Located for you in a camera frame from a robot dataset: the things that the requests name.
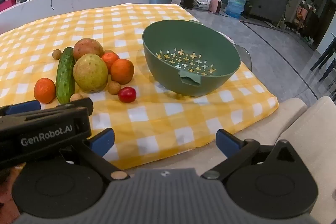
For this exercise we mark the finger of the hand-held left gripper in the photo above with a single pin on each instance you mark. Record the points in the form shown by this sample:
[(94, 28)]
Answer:
[(84, 103), (22, 108)]

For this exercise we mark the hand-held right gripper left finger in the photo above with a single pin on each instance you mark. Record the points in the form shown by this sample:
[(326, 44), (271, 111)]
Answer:
[(103, 140)]

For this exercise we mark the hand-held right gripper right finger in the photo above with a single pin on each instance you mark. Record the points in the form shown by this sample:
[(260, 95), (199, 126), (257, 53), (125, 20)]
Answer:
[(227, 142)]

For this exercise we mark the orange tangerine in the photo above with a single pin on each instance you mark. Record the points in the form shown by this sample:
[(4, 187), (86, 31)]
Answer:
[(122, 71), (44, 90), (109, 58)]

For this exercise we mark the yellow-green pear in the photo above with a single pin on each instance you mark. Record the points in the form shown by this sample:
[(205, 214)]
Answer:
[(90, 73)]

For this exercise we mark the red cherry tomato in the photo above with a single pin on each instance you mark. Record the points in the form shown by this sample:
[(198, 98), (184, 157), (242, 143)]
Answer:
[(127, 94)]

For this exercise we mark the green colander bowl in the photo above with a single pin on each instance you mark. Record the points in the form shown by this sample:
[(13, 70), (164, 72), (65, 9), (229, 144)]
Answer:
[(165, 39)]

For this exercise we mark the green cucumber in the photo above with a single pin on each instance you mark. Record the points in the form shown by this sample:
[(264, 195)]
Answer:
[(65, 74)]

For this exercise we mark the yellow white checked blanket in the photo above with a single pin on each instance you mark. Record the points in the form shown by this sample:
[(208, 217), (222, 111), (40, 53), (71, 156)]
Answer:
[(162, 113)]

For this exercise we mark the beige upholstered chair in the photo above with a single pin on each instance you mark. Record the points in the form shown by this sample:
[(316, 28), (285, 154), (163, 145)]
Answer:
[(315, 124)]

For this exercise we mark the magenta box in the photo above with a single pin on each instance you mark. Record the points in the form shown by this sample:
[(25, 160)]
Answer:
[(5, 5)]

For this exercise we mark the black dining chairs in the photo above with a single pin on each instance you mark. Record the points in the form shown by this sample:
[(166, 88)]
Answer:
[(326, 58)]

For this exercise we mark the blue water jug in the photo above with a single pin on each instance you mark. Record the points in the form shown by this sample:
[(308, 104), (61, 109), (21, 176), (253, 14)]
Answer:
[(235, 5)]

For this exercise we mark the pink heater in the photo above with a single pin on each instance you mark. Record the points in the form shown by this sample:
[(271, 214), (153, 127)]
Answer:
[(215, 5)]

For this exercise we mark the white plastic bag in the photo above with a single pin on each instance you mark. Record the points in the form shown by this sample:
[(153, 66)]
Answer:
[(202, 1)]

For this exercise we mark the shelf of toys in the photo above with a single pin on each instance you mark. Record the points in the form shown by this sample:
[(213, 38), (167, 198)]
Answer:
[(304, 19)]

